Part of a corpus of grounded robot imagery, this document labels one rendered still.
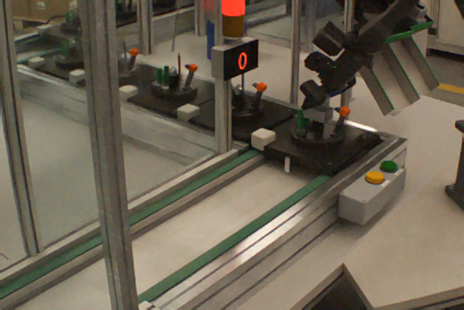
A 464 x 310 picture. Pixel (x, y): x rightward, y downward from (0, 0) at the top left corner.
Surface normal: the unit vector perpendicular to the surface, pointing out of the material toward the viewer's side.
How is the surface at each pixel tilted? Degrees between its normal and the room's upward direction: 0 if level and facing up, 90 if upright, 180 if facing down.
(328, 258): 0
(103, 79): 90
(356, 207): 90
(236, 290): 90
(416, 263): 0
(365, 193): 0
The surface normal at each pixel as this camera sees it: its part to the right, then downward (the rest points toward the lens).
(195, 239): 0.00, -0.89
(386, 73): 0.46, -0.39
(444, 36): -0.51, 0.39
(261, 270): 0.77, 0.29
